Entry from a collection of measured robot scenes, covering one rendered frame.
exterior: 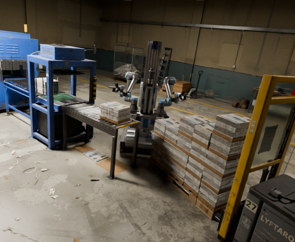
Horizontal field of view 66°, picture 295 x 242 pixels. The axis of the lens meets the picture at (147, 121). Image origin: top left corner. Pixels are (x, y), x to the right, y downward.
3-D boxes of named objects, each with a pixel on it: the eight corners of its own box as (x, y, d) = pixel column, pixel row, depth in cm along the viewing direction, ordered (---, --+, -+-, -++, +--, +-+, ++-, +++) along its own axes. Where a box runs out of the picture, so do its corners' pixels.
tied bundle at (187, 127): (196, 129, 346) (199, 115, 338) (211, 137, 323) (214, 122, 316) (177, 132, 325) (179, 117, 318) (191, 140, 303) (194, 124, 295)
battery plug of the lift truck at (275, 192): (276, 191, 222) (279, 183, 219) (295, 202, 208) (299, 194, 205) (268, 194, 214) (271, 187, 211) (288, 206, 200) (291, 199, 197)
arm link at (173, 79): (162, 105, 423) (166, 76, 405) (169, 105, 430) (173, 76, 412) (165, 107, 413) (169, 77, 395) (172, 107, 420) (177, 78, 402)
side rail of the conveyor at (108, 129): (117, 136, 325) (118, 128, 321) (115, 137, 320) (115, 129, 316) (63, 111, 398) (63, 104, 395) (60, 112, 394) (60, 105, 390)
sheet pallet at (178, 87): (191, 95, 1013) (194, 82, 995) (182, 97, 950) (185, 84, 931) (169, 90, 1080) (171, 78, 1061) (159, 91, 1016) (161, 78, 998)
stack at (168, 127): (166, 160, 418) (173, 117, 391) (214, 198, 327) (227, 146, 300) (148, 163, 397) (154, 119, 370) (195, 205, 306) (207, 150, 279)
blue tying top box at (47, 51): (85, 60, 417) (85, 48, 411) (55, 59, 371) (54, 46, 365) (70, 56, 442) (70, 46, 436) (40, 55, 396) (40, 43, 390)
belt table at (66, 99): (88, 106, 440) (89, 101, 437) (58, 111, 390) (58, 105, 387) (67, 97, 479) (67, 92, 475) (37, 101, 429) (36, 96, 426)
